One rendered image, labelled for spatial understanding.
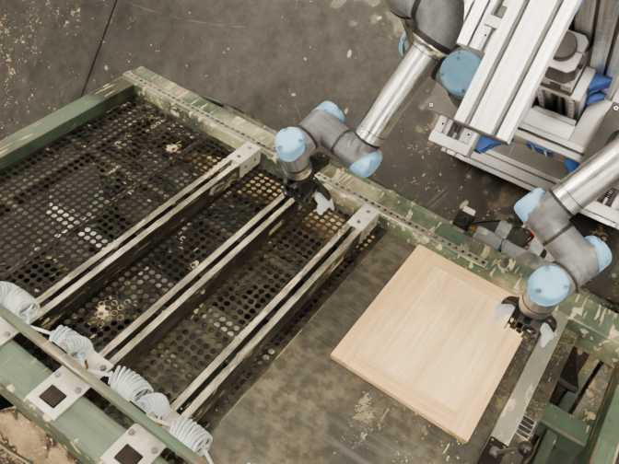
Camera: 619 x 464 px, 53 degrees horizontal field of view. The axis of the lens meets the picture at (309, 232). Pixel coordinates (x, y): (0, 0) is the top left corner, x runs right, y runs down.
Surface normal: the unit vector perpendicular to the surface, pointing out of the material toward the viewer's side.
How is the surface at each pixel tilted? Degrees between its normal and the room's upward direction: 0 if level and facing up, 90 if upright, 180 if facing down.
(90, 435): 53
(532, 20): 0
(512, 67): 0
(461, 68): 8
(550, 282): 28
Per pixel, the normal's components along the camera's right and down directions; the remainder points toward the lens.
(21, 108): -0.37, 0.01
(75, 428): 0.11, -0.69
